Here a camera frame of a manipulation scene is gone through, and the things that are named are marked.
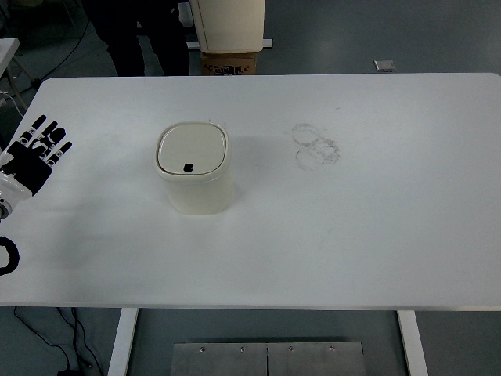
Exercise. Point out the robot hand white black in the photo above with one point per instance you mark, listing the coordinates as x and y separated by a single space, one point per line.
29 162

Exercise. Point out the cream trash bin with lid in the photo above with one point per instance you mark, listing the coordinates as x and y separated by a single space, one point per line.
195 188

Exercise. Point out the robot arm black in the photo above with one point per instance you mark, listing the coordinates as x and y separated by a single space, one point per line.
14 250

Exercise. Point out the white side table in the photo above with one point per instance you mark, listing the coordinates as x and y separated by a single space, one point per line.
8 47

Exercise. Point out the person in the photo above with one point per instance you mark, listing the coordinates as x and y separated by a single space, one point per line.
129 35

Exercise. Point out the white table leg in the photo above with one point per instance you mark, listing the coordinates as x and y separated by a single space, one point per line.
413 344
122 344

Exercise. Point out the brown cardboard box black print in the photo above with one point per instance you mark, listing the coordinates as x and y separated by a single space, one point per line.
229 64

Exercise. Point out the large cream cabinet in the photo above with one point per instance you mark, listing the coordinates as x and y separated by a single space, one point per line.
231 23

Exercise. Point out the white stand base bar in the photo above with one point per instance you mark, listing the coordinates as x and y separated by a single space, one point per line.
268 44

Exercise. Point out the grey metal plate with screws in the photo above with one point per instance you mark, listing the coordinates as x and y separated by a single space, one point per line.
266 360

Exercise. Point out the small grey floor plate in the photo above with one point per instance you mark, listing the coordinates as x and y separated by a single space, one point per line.
384 65

